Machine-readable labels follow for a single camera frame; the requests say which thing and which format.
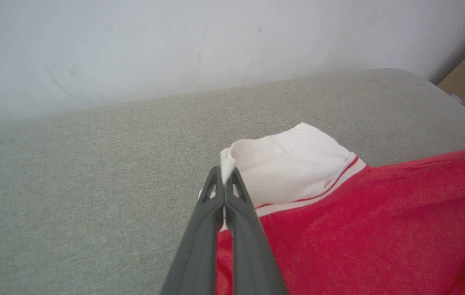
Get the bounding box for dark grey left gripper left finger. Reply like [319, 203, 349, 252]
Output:
[160, 166, 225, 295]

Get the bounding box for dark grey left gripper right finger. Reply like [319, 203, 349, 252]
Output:
[224, 167, 289, 295]

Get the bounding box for red and white basketball jersey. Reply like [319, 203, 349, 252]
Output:
[198, 122, 465, 295]

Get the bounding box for grey fabric sofa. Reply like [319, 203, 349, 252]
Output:
[0, 68, 465, 295]

